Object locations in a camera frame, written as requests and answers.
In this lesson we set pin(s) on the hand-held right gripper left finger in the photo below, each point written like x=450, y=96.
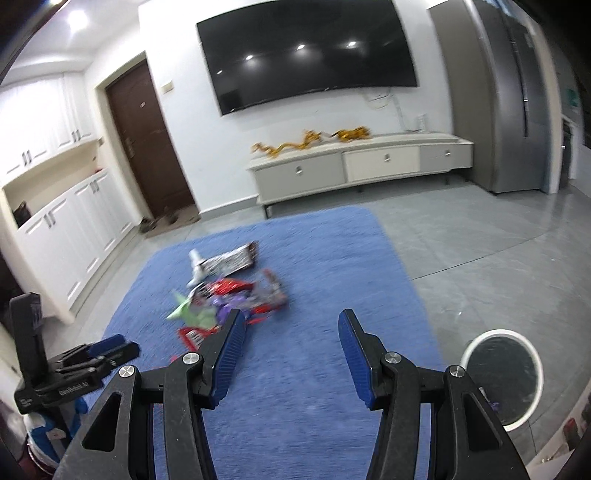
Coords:
x=225, y=367

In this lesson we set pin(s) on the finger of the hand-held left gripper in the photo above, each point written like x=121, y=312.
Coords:
x=122, y=355
x=107, y=345

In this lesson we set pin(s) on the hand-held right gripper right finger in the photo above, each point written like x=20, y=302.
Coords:
x=356, y=367

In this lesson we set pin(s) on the red striped wrapper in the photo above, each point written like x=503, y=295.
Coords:
x=198, y=336

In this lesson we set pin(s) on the purple wrapper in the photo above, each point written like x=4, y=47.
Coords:
x=235, y=304

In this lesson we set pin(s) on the green wrapper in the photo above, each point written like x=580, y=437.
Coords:
x=189, y=311

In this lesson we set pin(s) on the red shiny wrapper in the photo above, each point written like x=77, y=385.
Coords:
x=228, y=287

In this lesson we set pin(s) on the clear red-edged wrapper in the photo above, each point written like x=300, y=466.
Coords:
x=272, y=295

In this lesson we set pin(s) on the white tissue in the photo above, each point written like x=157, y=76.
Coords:
x=196, y=267

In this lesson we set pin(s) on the silver snack wrapper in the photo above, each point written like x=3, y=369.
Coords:
x=228, y=261

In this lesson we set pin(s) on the white round trash bin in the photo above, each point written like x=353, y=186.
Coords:
x=503, y=369

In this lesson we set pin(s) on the person's left hand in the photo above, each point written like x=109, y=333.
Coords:
x=77, y=415

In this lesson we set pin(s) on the blue rug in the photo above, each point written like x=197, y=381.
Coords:
x=304, y=286

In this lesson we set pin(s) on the dark shoes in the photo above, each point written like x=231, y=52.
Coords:
x=147, y=225

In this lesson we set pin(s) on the brown doormat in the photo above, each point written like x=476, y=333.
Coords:
x=178, y=219

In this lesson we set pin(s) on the white television cabinet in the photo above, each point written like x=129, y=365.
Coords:
x=360, y=168

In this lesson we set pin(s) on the brown entrance door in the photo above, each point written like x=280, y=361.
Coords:
x=147, y=143

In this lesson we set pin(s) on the golden dragon ornament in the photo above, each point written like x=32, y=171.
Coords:
x=286, y=144

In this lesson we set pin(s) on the golden tiger ornament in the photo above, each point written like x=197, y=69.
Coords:
x=351, y=134

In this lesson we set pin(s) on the grey refrigerator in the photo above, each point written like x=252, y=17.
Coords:
x=498, y=101

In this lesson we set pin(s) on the white wall cabinets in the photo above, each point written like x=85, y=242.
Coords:
x=60, y=221

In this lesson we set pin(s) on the white wall socket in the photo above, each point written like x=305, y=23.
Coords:
x=381, y=100

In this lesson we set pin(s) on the black wall television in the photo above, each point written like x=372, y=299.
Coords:
x=309, y=50

